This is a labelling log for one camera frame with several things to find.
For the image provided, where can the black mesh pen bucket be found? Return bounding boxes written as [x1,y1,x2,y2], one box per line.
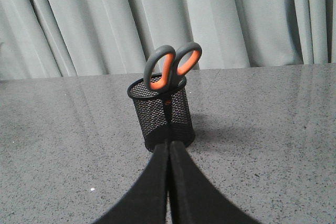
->
[127,77,195,152]

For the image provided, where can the grey pleated curtain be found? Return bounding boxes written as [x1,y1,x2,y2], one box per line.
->
[1,0,335,80]

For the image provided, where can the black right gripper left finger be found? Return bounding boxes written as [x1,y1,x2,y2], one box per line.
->
[95,143,169,223]

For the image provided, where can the grey and orange scissors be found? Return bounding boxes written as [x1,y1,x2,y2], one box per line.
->
[143,41,203,127]

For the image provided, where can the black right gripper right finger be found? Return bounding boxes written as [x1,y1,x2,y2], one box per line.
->
[170,142,258,223]

